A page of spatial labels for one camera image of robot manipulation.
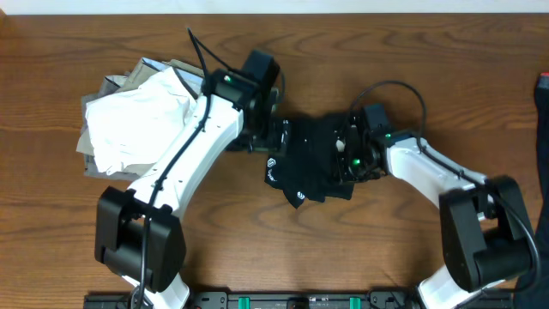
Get black t-shirt with logo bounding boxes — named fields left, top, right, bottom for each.
left=264, top=113, right=353, bottom=209

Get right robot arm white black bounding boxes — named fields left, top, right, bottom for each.
left=335, top=112, right=541, bottom=308

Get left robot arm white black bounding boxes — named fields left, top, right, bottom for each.
left=87, top=70, right=290, bottom=308

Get beige folded trousers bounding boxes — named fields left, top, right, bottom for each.
left=76, top=58, right=203, bottom=181

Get dark object red tip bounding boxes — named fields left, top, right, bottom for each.
left=514, top=73, right=548, bottom=309

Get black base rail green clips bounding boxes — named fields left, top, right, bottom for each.
left=83, top=290, right=515, bottom=309

